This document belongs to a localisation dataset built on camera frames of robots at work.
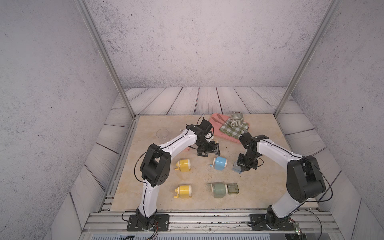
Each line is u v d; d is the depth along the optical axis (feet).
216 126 3.71
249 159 2.44
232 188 2.77
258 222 2.36
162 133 3.44
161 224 2.38
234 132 3.72
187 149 2.02
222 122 3.77
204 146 2.54
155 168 1.69
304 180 1.50
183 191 2.48
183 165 2.85
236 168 2.71
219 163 2.84
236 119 3.73
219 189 2.50
